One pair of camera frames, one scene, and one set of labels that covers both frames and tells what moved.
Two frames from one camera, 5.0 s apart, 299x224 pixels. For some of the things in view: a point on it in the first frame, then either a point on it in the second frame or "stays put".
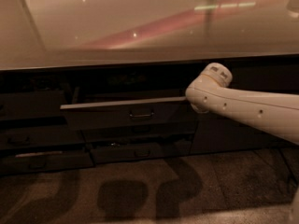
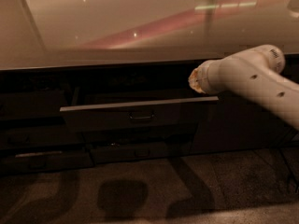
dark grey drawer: (179, 132) stays put
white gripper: (220, 72) to (203, 77)
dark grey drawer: (45, 162) stays put
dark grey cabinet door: (212, 133) stays put
